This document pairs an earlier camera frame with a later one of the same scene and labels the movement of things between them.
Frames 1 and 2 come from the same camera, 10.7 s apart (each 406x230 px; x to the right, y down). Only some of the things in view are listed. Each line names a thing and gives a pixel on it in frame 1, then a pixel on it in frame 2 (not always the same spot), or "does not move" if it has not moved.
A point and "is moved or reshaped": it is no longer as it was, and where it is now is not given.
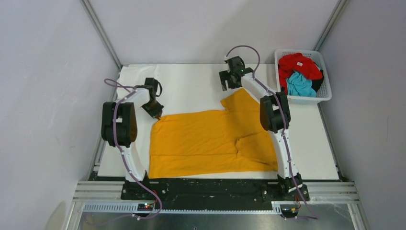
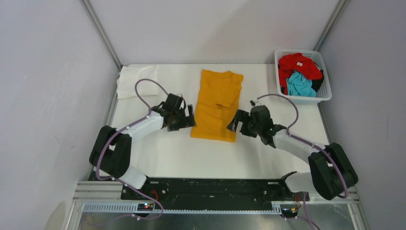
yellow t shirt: x=229 y=141 is moved or reshaped
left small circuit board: x=145 y=207 does not move
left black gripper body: x=153 y=108 to x=180 y=120
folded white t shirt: x=132 y=75 does not move
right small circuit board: x=289 y=212 does not move
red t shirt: x=289 y=63 does not move
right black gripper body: x=228 y=74 to x=251 y=129
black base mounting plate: x=263 y=190 does not move
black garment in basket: x=316 y=84 does not move
